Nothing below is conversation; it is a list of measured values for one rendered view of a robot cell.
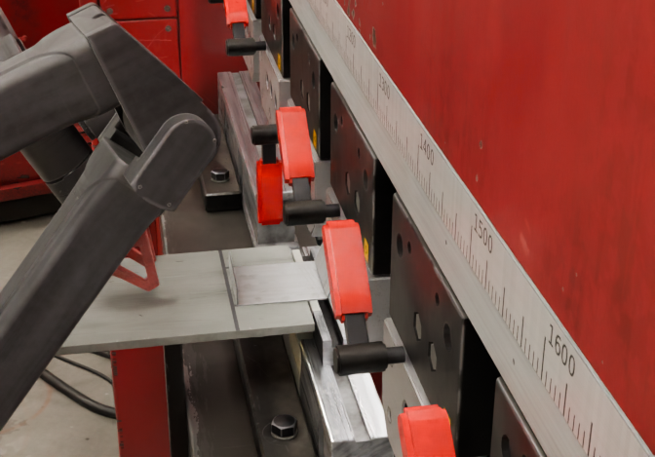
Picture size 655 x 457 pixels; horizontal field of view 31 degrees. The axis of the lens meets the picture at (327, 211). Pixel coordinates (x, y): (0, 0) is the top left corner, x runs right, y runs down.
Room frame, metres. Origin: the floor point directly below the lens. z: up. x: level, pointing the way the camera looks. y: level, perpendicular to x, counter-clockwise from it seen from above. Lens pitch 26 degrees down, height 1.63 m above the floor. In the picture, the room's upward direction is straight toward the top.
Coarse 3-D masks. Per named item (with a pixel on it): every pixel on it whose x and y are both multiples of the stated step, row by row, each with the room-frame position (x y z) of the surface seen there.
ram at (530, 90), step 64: (384, 0) 0.69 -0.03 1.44; (448, 0) 0.56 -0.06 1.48; (512, 0) 0.47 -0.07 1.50; (576, 0) 0.40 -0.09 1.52; (640, 0) 0.35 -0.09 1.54; (384, 64) 0.68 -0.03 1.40; (448, 64) 0.55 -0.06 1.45; (512, 64) 0.46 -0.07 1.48; (576, 64) 0.40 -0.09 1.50; (640, 64) 0.35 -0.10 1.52; (384, 128) 0.68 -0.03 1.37; (448, 128) 0.55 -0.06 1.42; (512, 128) 0.46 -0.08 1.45; (576, 128) 0.39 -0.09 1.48; (640, 128) 0.34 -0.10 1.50; (512, 192) 0.45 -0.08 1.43; (576, 192) 0.39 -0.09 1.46; (640, 192) 0.34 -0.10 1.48; (448, 256) 0.53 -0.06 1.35; (512, 256) 0.45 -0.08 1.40; (576, 256) 0.38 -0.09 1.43; (640, 256) 0.33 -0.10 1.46; (576, 320) 0.38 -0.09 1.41; (640, 320) 0.33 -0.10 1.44; (512, 384) 0.43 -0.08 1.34; (640, 384) 0.32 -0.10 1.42; (576, 448) 0.36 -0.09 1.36
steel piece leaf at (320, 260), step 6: (318, 252) 1.19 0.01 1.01; (324, 252) 1.17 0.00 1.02; (318, 258) 1.18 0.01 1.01; (324, 258) 1.16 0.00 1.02; (318, 264) 1.17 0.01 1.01; (324, 264) 1.15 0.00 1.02; (318, 270) 1.16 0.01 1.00; (324, 270) 1.15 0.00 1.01; (324, 276) 1.14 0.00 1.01; (324, 282) 1.13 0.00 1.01; (324, 288) 1.12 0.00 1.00
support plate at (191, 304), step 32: (160, 256) 1.20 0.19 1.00; (192, 256) 1.20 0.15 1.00; (224, 256) 1.20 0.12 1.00; (256, 256) 1.20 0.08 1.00; (288, 256) 1.20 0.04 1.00; (128, 288) 1.12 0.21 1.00; (160, 288) 1.13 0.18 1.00; (192, 288) 1.13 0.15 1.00; (224, 288) 1.13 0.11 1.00; (96, 320) 1.06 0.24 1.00; (128, 320) 1.06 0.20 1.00; (160, 320) 1.06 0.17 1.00; (192, 320) 1.06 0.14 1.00; (224, 320) 1.06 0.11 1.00; (256, 320) 1.06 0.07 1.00; (288, 320) 1.06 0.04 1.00; (64, 352) 1.01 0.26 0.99
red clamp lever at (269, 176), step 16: (256, 128) 0.98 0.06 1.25; (272, 128) 0.98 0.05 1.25; (256, 144) 0.97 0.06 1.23; (272, 144) 0.98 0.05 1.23; (272, 160) 0.98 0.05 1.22; (256, 176) 0.98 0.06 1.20; (272, 176) 0.97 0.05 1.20; (256, 192) 0.98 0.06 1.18; (272, 192) 0.97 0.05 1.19; (272, 208) 0.97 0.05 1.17; (272, 224) 0.98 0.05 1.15
